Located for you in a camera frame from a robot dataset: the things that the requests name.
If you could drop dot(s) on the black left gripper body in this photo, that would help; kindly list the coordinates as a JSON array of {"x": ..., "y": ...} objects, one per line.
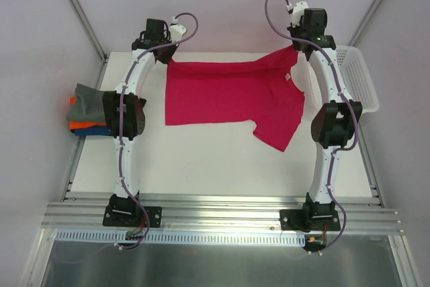
[{"x": 166, "y": 54}]

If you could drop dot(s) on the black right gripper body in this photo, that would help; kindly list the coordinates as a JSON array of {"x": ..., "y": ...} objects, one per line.
[{"x": 303, "y": 51}]

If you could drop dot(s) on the pink t shirt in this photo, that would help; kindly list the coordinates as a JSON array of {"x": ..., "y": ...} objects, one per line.
[{"x": 261, "y": 91}]

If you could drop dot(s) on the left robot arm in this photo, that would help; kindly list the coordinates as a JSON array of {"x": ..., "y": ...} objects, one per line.
[{"x": 124, "y": 117}]

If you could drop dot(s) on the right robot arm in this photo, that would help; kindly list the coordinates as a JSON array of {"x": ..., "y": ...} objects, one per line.
[{"x": 334, "y": 127}]

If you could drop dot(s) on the white plastic basket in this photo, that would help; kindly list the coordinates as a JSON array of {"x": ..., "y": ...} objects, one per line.
[{"x": 356, "y": 77}]

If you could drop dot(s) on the black folded t shirt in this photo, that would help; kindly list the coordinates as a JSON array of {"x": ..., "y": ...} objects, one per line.
[{"x": 142, "y": 102}]

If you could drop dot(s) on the grey folded t shirt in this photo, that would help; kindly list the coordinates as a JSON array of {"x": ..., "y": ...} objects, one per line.
[{"x": 85, "y": 91}]

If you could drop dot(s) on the blue folded t shirt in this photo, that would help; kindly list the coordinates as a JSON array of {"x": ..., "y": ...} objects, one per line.
[{"x": 92, "y": 131}]

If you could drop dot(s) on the orange folded t shirt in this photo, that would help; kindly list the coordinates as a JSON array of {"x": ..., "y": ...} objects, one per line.
[{"x": 79, "y": 124}]

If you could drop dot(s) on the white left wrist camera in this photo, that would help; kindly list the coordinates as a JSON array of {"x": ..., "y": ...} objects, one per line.
[{"x": 176, "y": 30}]

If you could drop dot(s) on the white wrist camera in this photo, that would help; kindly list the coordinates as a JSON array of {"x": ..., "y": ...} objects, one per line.
[
  {"x": 176, "y": 30},
  {"x": 296, "y": 11}
]

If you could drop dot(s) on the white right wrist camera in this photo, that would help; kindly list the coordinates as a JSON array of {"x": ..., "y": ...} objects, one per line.
[{"x": 296, "y": 11}]

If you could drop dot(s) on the aluminium mounting rail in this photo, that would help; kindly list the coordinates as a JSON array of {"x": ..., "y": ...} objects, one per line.
[{"x": 255, "y": 214}]

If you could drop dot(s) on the white slotted cable duct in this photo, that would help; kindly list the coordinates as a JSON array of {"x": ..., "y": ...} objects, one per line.
[{"x": 178, "y": 237}]

